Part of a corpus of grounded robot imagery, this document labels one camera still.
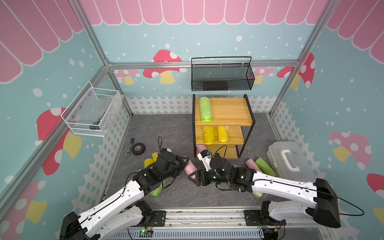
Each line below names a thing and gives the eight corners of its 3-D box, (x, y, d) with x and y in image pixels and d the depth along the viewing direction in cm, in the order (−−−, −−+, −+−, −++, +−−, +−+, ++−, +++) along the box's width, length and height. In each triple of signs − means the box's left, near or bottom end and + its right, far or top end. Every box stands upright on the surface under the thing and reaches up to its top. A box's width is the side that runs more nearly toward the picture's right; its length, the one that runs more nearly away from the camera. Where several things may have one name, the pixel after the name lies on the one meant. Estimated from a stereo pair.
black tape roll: (131, 154, 100) (130, 153, 98) (134, 144, 105) (133, 142, 103) (143, 154, 100) (143, 153, 98) (146, 144, 105) (145, 142, 103)
